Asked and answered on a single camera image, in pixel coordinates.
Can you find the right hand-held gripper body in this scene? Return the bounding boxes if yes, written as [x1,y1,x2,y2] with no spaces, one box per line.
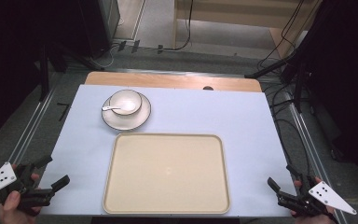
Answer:
[276,174,358,220]

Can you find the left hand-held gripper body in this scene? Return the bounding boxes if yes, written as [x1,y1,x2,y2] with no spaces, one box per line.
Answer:
[0,161,56,217]

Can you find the person's right hand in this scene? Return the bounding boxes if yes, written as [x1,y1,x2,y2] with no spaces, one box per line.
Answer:
[289,176,337,224]

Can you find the person's left hand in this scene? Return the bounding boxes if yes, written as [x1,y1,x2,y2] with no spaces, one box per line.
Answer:
[0,164,42,224]

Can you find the white table mat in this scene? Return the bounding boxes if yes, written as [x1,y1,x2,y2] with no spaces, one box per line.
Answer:
[38,84,297,218]

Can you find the white plate with dark rim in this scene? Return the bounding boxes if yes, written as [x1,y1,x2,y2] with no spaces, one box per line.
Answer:
[101,91,152,132]

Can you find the white ceramic spoon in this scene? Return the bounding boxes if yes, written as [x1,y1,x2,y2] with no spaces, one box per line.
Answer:
[102,101,137,114]

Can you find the white bowl with dark rim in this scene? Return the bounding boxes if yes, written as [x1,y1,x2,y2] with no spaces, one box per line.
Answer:
[108,89,144,117]

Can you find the beige plastic tray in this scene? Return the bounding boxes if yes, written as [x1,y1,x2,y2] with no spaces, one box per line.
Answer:
[102,133,231,216]

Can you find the dark metal cabinet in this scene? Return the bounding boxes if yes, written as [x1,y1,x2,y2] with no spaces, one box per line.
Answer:
[77,0,121,59]

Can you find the light wooden cabinet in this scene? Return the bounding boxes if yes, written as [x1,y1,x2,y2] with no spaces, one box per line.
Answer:
[172,0,323,59]

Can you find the aluminium floor rail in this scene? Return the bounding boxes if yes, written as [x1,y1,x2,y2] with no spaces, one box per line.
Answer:
[288,101,350,224]
[8,88,58,164]

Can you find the black floor cables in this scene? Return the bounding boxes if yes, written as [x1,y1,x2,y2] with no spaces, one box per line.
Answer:
[261,83,312,176]

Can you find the white cable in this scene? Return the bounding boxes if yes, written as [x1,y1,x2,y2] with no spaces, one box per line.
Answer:
[89,43,123,70]

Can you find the black cable bundle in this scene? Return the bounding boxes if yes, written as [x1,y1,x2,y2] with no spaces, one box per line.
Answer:
[256,0,307,71]

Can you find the black hanging cable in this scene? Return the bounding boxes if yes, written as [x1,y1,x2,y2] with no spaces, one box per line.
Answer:
[162,0,195,51]

